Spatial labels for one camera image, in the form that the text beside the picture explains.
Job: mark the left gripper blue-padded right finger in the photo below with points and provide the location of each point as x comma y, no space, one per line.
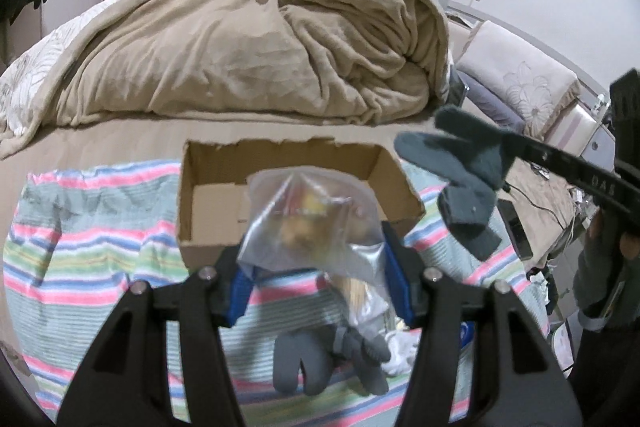
516,380

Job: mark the teal knitted glove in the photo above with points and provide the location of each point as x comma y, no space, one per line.
474,158

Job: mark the white sock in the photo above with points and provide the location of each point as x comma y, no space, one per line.
403,346

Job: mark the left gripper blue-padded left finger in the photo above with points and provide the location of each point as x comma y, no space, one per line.
123,379

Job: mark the beige fleece blanket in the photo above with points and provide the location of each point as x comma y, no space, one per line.
322,61

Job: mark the brown cardboard box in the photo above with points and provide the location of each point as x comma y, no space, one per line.
213,203

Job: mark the white floral bed sheet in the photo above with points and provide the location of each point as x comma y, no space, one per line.
23,78

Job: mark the clear plastic bag with snacks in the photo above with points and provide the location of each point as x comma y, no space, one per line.
312,218

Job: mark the white floral pillow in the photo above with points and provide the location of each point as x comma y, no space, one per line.
533,84

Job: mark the blue Vinda tissue pack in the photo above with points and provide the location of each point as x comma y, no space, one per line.
467,333

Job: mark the dark grey sock pair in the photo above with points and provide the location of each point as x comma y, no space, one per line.
315,353

